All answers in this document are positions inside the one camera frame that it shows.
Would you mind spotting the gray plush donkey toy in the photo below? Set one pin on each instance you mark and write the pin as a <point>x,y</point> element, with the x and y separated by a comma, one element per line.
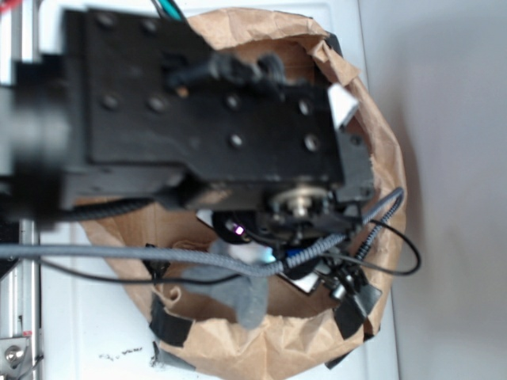
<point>246,296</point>

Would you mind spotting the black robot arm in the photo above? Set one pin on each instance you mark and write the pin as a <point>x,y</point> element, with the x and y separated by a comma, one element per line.
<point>137,110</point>

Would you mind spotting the brown paper bag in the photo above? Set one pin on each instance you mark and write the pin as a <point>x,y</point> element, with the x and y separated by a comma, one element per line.
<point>298,332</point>

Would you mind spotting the aluminium frame rail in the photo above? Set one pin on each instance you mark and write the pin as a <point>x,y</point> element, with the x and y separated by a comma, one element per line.
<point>21,354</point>

